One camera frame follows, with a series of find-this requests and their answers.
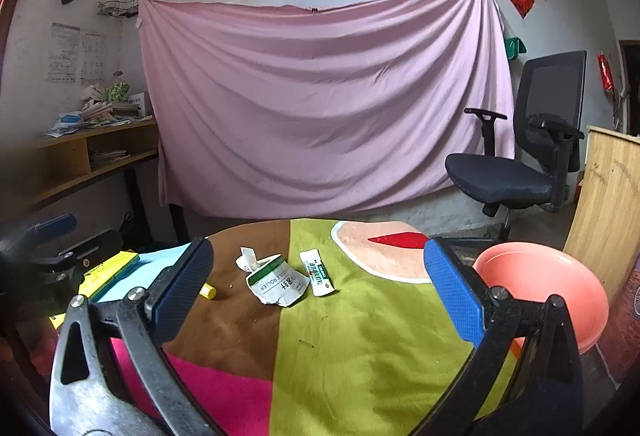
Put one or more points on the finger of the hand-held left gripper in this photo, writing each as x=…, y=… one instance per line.
x=55, y=226

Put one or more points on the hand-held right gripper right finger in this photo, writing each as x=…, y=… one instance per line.
x=452, y=291

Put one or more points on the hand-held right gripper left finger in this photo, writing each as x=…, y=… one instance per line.
x=182, y=291

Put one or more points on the white paper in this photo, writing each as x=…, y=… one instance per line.
x=247, y=260

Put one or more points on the pink plastic basin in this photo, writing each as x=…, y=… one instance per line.
x=540, y=276

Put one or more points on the crushed green white carton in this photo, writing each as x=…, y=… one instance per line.
x=275, y=286

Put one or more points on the white green sachet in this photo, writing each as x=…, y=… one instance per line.
x=316, y=273

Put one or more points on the small yellow block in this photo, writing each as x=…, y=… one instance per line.
x=208, y=290

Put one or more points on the yellow book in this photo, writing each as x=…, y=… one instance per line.
x=107, y=273

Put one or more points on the wooden shelf desk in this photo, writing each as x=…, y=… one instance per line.
x=65, y=160

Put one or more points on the papers in shelf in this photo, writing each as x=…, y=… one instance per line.
x=109, y=156

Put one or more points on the multicolour patchwork blanket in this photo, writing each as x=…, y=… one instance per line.
x=375, y=341

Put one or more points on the pile of papers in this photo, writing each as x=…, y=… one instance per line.
x=95, y=115

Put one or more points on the black office chair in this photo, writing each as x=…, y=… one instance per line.
x=500, y=181

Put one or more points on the small green plant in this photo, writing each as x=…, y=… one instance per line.
x=118, y=90

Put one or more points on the white cardboard box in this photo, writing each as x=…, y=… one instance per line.
x=140, y=103

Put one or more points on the wooden cabinet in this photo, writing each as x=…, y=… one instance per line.
x=605, y=196

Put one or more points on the pink hanging sheet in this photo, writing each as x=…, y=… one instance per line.
x=325, y=105

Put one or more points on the red hanging bag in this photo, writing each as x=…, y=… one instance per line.
x=606, y=71

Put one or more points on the white wall chart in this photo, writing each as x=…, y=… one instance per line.
x=93, y=58
x=62, y=53

